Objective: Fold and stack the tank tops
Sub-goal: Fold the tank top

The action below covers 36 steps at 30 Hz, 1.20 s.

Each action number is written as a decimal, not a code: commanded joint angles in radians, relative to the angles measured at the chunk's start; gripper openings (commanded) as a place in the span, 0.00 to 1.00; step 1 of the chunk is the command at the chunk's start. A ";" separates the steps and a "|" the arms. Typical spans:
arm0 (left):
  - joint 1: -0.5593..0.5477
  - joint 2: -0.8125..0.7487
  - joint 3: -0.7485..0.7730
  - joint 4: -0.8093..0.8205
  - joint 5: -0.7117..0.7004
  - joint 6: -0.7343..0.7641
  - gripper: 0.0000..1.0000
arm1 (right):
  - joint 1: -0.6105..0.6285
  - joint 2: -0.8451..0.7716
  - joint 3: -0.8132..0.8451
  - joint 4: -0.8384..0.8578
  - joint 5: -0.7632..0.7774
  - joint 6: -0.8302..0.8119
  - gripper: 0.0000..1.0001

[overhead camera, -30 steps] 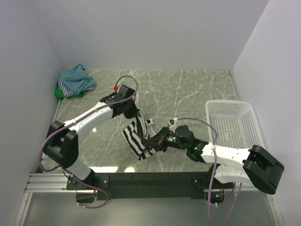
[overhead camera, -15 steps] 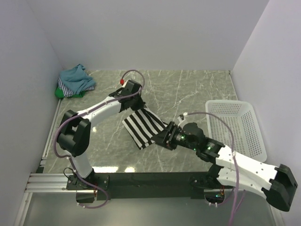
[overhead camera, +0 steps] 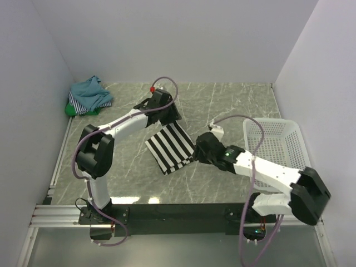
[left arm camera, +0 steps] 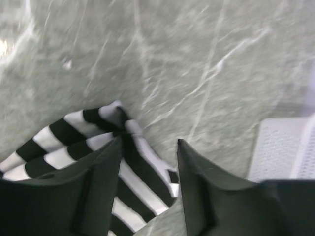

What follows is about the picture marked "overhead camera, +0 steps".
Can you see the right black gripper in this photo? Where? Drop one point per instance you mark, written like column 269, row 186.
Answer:
column 198, row 155

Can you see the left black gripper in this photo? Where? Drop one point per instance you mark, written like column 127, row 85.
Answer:
column 173, row 115

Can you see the black white striped tank top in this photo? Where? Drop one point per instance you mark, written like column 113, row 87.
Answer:
column 171, row 147

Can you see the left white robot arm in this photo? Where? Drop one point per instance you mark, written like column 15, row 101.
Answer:
column 93, row 155

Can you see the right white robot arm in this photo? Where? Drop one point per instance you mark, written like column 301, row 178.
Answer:
column 301, row 193

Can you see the teal folded tank top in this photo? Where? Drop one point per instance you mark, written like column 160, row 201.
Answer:
column 90, row 94

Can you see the blue striped folded tank top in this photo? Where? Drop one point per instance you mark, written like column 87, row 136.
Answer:
column 80, row 107

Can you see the green folded tank top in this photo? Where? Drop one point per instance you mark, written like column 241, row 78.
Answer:
column 70, row 111

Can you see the white plastic mesh basket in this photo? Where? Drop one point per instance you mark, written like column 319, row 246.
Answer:
column 283, row 143

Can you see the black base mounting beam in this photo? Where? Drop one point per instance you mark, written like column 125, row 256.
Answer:
column 149, row 219

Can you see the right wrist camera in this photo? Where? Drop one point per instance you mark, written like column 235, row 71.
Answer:
column 216, row 130

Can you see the aluminium rail frame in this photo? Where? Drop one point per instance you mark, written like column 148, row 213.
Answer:
column 62, row 216

